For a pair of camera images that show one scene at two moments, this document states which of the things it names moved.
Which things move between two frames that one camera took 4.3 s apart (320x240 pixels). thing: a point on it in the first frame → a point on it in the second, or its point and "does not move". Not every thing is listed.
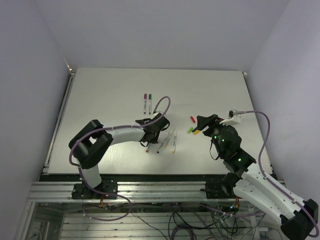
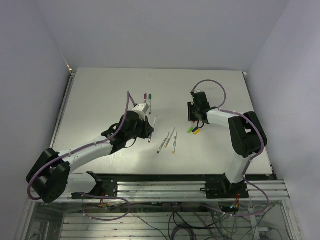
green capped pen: (150, 99) does not move
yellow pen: (174, 148) does not move
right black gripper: (212, 122) → (191, 117)
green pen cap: (190, 130) does not move
